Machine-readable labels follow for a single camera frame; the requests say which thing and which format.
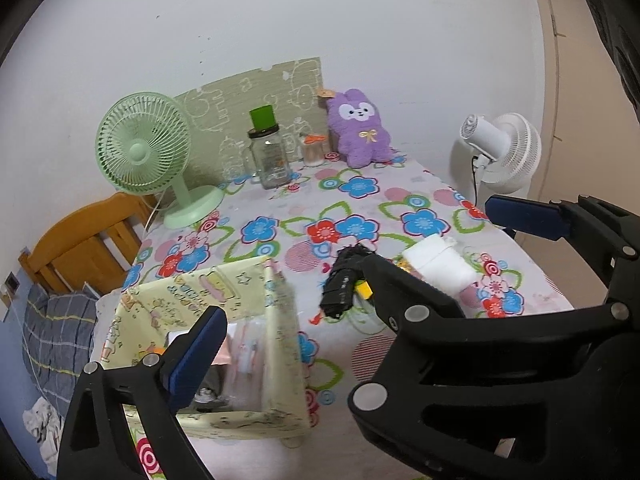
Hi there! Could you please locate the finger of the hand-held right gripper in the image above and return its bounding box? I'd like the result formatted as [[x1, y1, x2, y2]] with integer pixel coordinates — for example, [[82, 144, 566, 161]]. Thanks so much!
[[484, 194, 640, 331], [348, 256, 636, 480]]

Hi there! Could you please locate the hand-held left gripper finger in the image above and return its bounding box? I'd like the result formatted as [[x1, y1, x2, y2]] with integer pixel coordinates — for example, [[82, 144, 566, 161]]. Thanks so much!
[[57, 305, 230, 480]]

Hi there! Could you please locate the pink packet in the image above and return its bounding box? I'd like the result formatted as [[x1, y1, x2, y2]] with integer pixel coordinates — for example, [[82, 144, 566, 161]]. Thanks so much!
[[215, 320, 266, 376]]

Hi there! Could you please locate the white soft packet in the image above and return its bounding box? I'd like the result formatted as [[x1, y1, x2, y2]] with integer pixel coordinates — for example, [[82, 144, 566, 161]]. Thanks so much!
[[402, 235, 478, 297]]

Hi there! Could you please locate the yellow printed storage box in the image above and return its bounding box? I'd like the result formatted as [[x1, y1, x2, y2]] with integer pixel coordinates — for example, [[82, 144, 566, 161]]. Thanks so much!
[[100, 255, 313, 441]]

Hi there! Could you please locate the black cloth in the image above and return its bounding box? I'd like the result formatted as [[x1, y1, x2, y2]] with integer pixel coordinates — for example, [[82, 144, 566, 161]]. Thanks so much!
[[320, 242, 378, 318]]

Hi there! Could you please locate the white standing fan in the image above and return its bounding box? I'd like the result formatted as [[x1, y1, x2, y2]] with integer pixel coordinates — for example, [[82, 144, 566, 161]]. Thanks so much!
[[450, 112, 543, 206]]

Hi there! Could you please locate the beige door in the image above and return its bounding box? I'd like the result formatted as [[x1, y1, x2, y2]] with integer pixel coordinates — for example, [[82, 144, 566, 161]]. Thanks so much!
[[525, 0, 640, 241]]

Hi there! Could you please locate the grey plaid pillow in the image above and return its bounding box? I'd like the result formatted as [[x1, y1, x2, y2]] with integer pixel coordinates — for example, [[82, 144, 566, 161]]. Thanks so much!
[[21, 287, 101, 401]]

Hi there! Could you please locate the wooden bed headboard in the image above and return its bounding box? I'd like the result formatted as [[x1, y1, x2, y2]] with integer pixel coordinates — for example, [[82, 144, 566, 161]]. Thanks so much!
[[17, 192, 161, 296]]

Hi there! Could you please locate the white crumpled cloth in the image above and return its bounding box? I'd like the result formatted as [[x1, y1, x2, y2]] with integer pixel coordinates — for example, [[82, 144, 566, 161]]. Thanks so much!
[[22, 397, 63, 466]]

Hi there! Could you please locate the floral tablecloth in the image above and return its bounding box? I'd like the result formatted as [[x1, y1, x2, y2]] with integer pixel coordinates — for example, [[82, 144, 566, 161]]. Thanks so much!
[[92, 147, 576, 480]]

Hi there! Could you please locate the purple plush toy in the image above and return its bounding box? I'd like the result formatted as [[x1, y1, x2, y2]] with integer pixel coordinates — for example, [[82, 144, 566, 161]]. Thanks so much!
[[317, 88, 393, 169]]

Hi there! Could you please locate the swab container with orange lid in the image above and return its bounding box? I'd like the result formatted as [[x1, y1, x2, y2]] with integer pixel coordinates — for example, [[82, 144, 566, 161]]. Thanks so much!
[[300, 133, 326, 167]]

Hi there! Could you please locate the green desk fan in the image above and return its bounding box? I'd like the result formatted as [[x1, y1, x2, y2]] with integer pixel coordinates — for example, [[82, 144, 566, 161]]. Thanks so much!
[[95, 91, 225, 231]]

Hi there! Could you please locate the glass jar with green lid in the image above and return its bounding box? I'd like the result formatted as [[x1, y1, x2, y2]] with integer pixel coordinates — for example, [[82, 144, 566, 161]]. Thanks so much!
[[246, 105, 292, 190]]

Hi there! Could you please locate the green printed board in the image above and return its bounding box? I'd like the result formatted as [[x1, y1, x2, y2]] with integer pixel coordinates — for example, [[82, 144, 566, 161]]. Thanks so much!
[[172, 56, 331, 181]]

